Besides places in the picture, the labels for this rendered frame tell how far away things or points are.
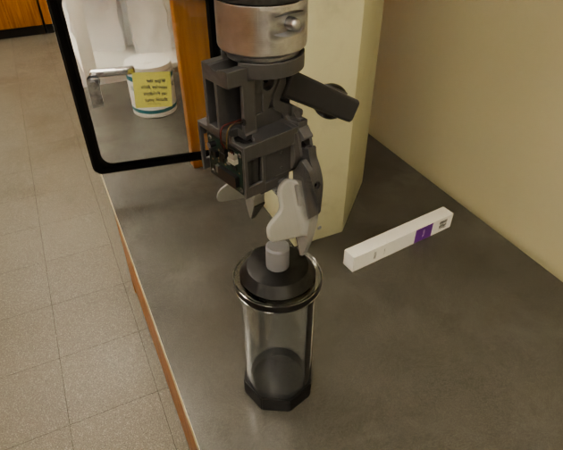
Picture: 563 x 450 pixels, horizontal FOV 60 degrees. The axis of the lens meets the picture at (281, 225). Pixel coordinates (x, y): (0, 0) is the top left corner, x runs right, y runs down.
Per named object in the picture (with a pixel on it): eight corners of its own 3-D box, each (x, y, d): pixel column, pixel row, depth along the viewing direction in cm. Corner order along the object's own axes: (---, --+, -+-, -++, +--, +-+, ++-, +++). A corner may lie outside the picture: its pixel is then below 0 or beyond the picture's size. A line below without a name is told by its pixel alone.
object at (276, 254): (330, 288, 61) (333, 247, 56) (273, 326, 56) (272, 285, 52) (281, 251, 66) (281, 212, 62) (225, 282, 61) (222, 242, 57)
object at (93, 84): (104, 107, 99) (97, 79, 95) (93, 108, 98) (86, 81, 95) (104, 103, 100) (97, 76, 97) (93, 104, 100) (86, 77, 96)
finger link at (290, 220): (267, 273, 50) (245, 190, 47) (309, 248, 53) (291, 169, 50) (286, 281, 48) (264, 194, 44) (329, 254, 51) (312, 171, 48)
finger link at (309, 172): (287, 214, 51) (267, 133, 48) (299, 208, 52) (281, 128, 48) (317, 222, 47) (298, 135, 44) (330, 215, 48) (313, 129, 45)
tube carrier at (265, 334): (330, 380, 72) (340, 276, 59) (273, 425, 67) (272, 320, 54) (281, 336, 79) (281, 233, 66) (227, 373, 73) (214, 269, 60)
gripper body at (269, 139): (201, 172, 49) (187, 51, 41) (268, 145, 53) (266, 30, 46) (248, 207, 44) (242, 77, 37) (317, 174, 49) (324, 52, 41)
